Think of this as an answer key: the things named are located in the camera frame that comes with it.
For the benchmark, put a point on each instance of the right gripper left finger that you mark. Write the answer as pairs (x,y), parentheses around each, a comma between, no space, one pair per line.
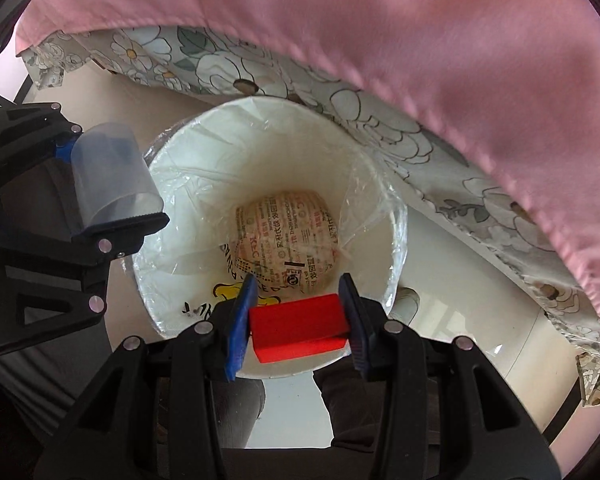
(163,410)

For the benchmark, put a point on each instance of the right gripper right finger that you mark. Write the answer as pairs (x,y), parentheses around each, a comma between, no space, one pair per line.
(446,406)

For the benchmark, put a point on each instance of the clear plastic cup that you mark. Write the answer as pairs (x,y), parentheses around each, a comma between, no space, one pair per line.
(110,175)

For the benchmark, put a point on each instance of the red block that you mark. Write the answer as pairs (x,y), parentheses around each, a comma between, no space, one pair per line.
(297,329)

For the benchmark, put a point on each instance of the white trash bin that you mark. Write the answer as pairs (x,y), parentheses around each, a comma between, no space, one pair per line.
(266,187)

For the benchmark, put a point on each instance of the right leg grey trousers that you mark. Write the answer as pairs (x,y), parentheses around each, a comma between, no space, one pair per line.
(354,405)

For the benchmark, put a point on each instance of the printed paper wrapper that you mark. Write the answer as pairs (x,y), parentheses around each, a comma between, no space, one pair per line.
(288,241)

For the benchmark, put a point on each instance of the grey floral bed skirt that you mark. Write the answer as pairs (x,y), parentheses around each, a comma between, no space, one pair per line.
(199,62)

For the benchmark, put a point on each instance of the pink floral bed cover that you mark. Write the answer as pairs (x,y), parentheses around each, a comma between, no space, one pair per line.
(513,85)

